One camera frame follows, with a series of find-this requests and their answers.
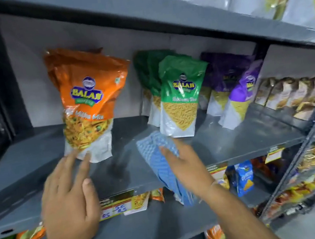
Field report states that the person's right hand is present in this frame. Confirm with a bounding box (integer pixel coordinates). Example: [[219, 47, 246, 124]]
[[158, 132, 218, 204]]

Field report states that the person's left hand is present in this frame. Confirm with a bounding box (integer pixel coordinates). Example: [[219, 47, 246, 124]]
[[32, 148, 107, 239]]

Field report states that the blue checkered cloth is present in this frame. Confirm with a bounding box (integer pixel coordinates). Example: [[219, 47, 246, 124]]
[[135, 126, 198, 214]]

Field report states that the person's right forearm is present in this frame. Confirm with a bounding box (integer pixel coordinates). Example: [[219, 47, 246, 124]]
[[201, 173, 285, 239]]

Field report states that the handwritten price label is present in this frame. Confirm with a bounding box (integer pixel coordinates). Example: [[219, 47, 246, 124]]
[[96, 189, 138, 222]]

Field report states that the grey metal shelf rack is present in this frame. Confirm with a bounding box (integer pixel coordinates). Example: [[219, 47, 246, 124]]
[[0, 0, 315, 239]]

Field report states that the small orange packet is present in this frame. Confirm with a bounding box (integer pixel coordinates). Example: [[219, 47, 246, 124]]
[[150, 188, 166, 205]]

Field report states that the yellow picture price label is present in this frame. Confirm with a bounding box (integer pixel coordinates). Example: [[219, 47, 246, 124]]
[[121, 192, 153, 216]]

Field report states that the orange white price label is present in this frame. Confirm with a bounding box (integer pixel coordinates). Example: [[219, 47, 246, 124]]
[[206, 163, 232, 192]]

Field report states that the green snack packet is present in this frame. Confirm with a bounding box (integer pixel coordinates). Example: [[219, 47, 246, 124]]
[[149, 50, 219, 142], [137, 47, 186, 129]]

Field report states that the orange snack packet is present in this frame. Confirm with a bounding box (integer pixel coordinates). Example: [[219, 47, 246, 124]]
[[42, 37, 146, 169]]

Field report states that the blue chips packet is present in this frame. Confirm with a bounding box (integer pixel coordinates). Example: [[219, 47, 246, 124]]
[[232, 160, 258, 198]]

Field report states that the small white price label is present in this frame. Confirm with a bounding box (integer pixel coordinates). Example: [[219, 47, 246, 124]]
[[263, 147, 287, 164]]

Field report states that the row of brown white packets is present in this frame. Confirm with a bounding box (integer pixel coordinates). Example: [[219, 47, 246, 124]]
[[251, 70, 315, 128]]

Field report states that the grey side shelf rack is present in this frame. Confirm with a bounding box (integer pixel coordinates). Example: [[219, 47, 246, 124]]
[[240, 78, 315, 233]]

